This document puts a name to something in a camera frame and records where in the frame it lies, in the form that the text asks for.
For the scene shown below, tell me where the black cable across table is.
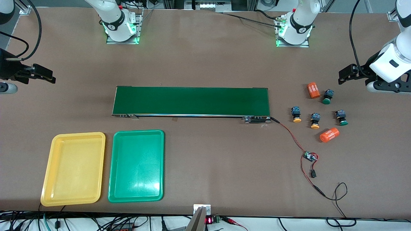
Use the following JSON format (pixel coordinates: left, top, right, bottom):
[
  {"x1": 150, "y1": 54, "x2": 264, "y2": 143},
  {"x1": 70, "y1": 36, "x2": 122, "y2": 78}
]
[{"x1": 222, "y1": 10, "x2": 283, "y2": 28}]

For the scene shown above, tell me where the yellow plastic tray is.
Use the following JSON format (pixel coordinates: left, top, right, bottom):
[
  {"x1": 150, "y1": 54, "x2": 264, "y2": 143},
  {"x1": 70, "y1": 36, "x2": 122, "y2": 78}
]
[{"x1": 40, "y1": 132, "x2": 106, "y2": 207}]

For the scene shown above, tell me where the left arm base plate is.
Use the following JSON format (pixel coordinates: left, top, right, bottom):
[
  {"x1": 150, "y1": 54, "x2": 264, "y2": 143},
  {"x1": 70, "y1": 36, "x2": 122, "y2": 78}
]
[{"x1": 276, "y1": 18, "x2": 310, "y2": 48}]

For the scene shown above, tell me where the green plastic tray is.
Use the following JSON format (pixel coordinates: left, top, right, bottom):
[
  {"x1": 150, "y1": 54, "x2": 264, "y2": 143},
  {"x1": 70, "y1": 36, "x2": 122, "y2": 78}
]
[{"x1": 108, "y1": 130, "x2": 165, "y2": 203}]

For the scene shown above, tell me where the silver camera mount bracket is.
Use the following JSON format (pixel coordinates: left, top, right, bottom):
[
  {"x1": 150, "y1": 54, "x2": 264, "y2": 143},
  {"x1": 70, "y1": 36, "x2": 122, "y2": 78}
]
[{"x1": 185, "y1": 204, "x2": 212, "y2": 231}]

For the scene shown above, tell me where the green belt conveyor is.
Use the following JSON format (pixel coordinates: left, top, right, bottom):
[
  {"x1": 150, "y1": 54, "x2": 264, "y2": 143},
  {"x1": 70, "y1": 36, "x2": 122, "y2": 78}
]
[{"x1": 111, "y1": 86, "x2": 272, "y2": 124}]

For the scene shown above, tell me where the red and black wire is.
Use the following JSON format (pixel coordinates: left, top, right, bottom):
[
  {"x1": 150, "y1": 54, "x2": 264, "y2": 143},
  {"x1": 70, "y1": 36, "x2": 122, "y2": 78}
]
[{"x1": 271, "y1": 117, "x2": 327, "y2": 198}]

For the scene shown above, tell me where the red clip lead wire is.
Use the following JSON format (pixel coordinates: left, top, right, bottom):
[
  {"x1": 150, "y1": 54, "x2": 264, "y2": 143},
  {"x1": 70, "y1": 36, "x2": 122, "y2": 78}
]
[{"x1": 223, "y1": 217, "x2": 248, "y2": 231}]

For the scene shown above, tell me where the silver equipment box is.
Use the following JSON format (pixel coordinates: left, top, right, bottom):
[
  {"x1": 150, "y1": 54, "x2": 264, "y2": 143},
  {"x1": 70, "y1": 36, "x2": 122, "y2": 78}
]
[{"x1": 184, "y1": 0, "x2": 232, "y2": 13}]

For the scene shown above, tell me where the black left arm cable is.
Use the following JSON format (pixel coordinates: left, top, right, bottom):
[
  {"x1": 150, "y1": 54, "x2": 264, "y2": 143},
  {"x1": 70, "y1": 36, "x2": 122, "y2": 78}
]
[{"x1": 349, "y1": 0, "x2": 368, "y2": 77}]

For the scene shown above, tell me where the orange cylinder printed 4680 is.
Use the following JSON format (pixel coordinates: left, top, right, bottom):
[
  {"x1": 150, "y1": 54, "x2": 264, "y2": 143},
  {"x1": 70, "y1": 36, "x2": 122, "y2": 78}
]
[
  {"x1": 319, "y1": 128, "x2": 340, "y2": 143},
  {"x1": 306, "y1": 82, "x2": 321, "y2": 99}
]

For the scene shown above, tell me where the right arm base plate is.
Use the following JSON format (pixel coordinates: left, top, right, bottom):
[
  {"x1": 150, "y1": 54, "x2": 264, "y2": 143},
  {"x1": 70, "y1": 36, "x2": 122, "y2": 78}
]
[{"x1": 106, "y1": 10, "x2": 143, "y2": 45}]

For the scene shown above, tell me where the thin black looped cable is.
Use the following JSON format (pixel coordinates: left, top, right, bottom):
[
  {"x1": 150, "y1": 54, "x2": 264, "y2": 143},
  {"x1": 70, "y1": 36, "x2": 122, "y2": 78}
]
[{"x1": 323, "y1": 182, "x2": 357, "y2": 227}]

